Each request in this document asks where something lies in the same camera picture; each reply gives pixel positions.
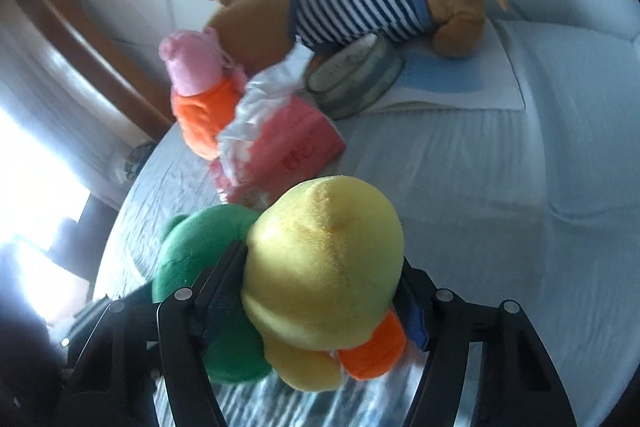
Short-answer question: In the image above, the yellow duck plush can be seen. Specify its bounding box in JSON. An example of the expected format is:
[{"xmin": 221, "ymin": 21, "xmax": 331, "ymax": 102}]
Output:
[{"xmin": 241, "ymin": 176, "xmax": 408, "ymax": 392}]

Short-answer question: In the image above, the green frog plush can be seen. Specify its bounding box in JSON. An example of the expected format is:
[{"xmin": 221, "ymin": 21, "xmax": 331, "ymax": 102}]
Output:
[{"xmin": 152, "ymin": 204, "xmax": 271, "ymax": 384}]

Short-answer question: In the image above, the white bed sheet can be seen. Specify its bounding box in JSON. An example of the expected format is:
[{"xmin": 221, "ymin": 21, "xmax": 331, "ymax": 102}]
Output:
[{"xmin": 96, "ymin": 22, "xmax": 639, "ymax": 426}]

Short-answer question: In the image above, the pink tissue pack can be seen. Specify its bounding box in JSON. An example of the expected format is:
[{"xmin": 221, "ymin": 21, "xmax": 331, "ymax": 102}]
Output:
[{"xmin": 210, "ymin": 44, "xmax": 345, "ymax": 210}]

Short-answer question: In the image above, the pink pig plush orange dress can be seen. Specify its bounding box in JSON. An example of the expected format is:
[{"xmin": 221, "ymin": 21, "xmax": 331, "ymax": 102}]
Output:
[{"xmin": 158, "ymin": 28, "xmax": 247, "ymax": 160}]

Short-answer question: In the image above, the white blue book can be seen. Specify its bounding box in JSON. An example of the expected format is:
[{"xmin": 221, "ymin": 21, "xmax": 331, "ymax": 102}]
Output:
[{"xmin": 367, "ymin": 22, "xmax": 525, "ymax": 113}]

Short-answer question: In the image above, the round metal tin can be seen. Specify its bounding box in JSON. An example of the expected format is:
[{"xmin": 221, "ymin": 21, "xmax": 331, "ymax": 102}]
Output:
[{"xmin": 305, "ymin": 34, "xmax": 405, "ymax": 120}]

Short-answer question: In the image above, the brown dog plush striped shirt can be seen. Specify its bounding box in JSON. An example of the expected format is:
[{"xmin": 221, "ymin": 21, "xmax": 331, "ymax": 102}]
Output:
[{"xmin": 206, "ymin": 0, "xmax": 508, "ymax": 76}]

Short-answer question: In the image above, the brown wooden door frame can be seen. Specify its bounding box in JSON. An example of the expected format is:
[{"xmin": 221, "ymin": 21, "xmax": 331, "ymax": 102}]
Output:
[{"xmin": 13, "ymin": 0, "xmax": 175, "ymax": 146}]

